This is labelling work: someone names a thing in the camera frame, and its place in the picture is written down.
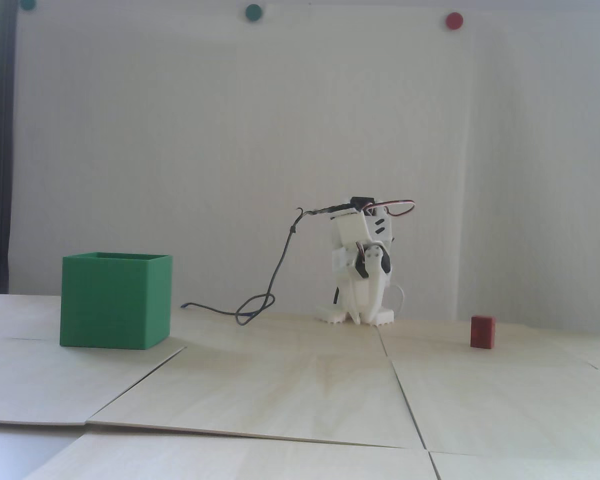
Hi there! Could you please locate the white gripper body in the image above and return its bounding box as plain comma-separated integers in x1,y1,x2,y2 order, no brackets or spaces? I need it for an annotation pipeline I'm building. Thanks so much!
330,209,396,281

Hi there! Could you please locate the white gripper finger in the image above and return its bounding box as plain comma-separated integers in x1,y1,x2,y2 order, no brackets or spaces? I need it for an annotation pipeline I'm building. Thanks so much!
364,244,393,326
336,271,370,326

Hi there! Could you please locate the red block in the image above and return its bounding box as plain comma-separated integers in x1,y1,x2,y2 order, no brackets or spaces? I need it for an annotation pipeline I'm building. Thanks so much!
469,314,497,349

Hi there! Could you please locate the green box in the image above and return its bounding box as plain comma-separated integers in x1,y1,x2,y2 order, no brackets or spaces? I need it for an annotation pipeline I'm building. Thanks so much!
59,252,174,351

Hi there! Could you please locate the white power cable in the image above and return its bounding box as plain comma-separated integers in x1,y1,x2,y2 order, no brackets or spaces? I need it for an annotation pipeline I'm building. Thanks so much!
387,283,407,319

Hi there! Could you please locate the black camera cable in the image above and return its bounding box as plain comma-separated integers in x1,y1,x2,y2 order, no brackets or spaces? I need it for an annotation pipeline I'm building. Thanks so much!
180,206,353,327

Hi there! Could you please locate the black window frame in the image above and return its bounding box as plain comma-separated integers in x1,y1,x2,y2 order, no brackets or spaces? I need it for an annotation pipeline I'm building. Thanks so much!
0,0,19,295

